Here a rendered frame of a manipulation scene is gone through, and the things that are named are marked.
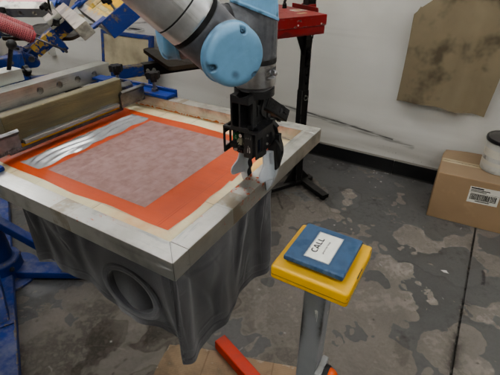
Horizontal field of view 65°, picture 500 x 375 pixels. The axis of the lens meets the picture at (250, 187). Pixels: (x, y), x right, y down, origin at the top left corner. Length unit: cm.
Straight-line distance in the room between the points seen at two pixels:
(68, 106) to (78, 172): 24
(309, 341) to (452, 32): 211
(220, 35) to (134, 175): 51
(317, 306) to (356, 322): 113
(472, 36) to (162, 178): 204
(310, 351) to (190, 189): 40
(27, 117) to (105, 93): 23
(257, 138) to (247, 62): 22
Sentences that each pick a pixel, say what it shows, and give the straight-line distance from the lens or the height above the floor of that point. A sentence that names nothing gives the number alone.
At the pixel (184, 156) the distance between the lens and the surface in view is 96.
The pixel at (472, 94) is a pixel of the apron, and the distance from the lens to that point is 266.
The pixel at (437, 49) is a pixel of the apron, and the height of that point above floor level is 88.
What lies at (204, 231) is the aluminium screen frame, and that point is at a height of 99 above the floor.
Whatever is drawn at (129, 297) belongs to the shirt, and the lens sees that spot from 95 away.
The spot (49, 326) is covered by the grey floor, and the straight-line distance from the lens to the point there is 198.
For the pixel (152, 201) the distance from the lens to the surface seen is 81.
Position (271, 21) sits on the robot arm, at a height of 129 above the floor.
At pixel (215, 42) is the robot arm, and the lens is 47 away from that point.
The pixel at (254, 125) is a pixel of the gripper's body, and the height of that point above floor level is 112.
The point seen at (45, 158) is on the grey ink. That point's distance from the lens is 104.
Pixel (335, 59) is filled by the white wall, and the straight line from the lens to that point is 283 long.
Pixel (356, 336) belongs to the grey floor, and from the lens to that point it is 180.
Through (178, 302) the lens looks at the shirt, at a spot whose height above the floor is 77.
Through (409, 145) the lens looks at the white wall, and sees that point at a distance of 286.
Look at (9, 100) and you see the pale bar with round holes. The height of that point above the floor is 102.
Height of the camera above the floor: 139
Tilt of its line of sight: 32 degrees down
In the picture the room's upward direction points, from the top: straight up
